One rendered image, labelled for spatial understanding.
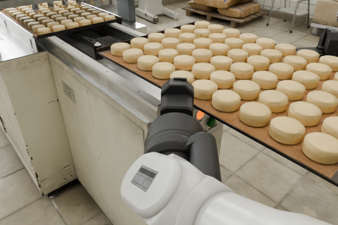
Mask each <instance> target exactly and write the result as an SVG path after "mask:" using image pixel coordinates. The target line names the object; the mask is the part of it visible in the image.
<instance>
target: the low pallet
mask: <svg viewBox="0 0 338 225"><path fill-rule="evenodd" d="M182 10H186V16H188V17H190V16H193V15H197V14H203V15H207V21H208V22H212V21H215V20H218V19H224V20H229V21H231V22H230V27H232V28H236V27H239V26H242V25H244V24H247V23H250V22H253V21H255V20H258V19H261V18H262V16H263V15H264V16H265V15H268V14H269V13H267V12H263V11H259V12H258V13H255V14H252V15H250V16H247V17H244V18H234V17H229V16H225V15H222V14H220V13H219V11H218V10H217V9H216V10H212V11H204V10H199V9H195V8H193V7H191V6H189V7H184V8H182Z"/></svg>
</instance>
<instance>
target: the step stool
mask: <svg viewBox="0 0 338 225"><path fill-rule="evenodd" d="M286 1H292V2H296V3H297V4H296V8H291V7H287V8H286ZM302 1H308V11H304V10H300V9H297V7H298V3H299V2H302ZM273 4H274V0H273V2H272V6H271V10H270V14H269V19H268V23H267V25H266V26H268V25H269V21H270V17H271V13H273V12H278V11H280V12H284V22H285V21H286V19H285V17H286V13H288V14H292V15H294V17H293V22H292V26H291V30H290V33H292V29H293V24H294V20H295V19H296V18H300V17H304V16H307V28H309V14H310V11H309V5H310V0H285V2H284V8H283V9H279V10H277V11H272V8H273ZM302 15H303V16H302ZM295 16H299V17H295Z"/></svg>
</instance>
